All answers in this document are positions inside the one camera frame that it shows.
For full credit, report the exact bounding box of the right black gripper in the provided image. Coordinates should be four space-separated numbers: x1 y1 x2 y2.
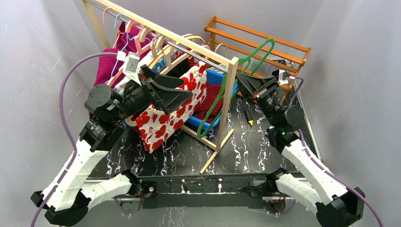
233 73 280 127

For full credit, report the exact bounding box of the white red poppy garment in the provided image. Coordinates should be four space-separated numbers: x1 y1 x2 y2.
135 61 207 153

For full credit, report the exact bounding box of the cream wooden hanger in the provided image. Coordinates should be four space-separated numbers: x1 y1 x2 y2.
125 34 229 128

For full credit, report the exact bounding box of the red polka dot skirt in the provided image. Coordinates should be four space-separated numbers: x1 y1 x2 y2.
192 83 224 123

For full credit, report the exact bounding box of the green velvet hanger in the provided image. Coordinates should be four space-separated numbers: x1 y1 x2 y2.
196 37 276 139

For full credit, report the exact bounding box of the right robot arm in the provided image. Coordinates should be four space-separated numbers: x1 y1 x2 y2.
235 72 365 227

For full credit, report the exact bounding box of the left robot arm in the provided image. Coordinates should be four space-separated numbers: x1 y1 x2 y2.
31 65 192 227

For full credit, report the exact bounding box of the black garment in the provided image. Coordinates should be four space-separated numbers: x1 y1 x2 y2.
166 59 190 78

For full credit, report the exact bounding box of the black yellow marker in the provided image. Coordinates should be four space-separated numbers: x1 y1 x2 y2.
244 110 253 127

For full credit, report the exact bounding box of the wooden clothes rack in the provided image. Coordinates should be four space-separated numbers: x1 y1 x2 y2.
82 0 239 174

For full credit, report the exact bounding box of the orange wooden shoe rack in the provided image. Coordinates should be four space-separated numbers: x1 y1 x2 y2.
204 16 312 104

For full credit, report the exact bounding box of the blue plastic bin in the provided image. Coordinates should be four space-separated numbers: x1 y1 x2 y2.
187 69 224 133

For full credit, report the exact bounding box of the magenta garment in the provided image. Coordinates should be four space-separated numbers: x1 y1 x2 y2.
94 22 150 86

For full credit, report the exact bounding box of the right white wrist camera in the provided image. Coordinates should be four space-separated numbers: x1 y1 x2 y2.
272 70 296 85

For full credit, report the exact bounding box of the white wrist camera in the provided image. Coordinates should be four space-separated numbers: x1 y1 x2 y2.
272 70 296 85
116 51 141 85

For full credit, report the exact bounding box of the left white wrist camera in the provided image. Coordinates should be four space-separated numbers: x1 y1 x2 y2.
116 51 141 85

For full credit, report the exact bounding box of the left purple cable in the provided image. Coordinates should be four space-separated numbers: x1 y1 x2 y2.
30 52 119 227

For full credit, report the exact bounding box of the black base frame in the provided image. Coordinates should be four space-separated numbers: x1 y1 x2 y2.
87 170 314 217

